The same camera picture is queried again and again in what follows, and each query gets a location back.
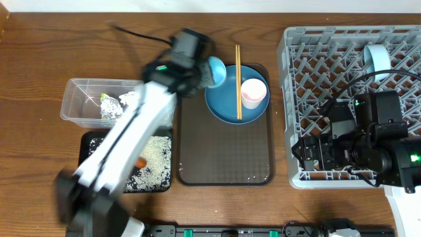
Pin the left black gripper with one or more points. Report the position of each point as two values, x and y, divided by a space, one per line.
203 67

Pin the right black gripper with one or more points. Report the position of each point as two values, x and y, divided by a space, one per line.
309 143

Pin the light blue cup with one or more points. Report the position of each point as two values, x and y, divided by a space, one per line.
218 71

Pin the dark blue plate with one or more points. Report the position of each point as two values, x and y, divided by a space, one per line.
222 101

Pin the white tissue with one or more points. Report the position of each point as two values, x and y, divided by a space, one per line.
129 99

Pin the pink white cup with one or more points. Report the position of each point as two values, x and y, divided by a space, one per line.
253 91

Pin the yellow foil snack wrapper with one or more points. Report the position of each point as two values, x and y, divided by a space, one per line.
110 107

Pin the orange carrot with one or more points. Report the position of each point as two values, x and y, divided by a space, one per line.
141 163

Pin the light blue white bowl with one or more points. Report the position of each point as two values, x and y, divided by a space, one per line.
376 58

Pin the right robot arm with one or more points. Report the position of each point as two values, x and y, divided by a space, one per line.
393 163

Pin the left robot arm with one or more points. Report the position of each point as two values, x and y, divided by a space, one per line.
88 198

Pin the grey dishwasher rack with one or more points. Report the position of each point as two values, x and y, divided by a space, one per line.
314 63

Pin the brown serving tray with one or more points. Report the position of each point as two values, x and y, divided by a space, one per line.
212 152

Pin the spilled white rice grains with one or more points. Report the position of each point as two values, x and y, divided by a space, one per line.
156 176

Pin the clear plastic bin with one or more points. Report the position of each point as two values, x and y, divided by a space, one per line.
81 102

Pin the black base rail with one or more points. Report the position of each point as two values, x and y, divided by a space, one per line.
288 231

